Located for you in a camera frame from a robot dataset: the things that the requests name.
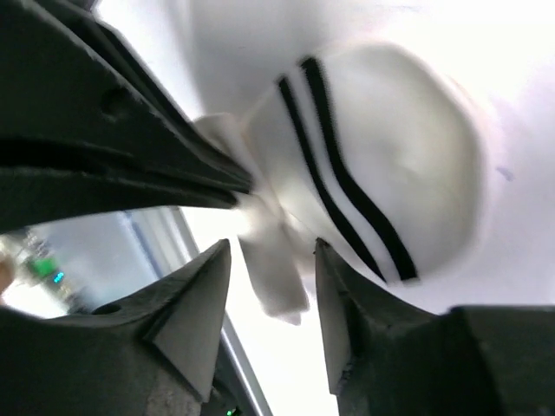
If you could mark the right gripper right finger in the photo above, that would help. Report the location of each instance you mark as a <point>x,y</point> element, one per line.
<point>386,357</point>

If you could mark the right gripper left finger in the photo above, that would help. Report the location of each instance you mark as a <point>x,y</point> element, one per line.
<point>151,353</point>

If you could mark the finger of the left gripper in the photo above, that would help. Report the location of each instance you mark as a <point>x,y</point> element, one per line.
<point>34,196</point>
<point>68,78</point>

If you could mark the white sock with black stripes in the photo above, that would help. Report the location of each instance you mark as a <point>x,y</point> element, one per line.
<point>367,148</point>

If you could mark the aluminium frame rail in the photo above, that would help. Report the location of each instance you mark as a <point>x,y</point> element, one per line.
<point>166,240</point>

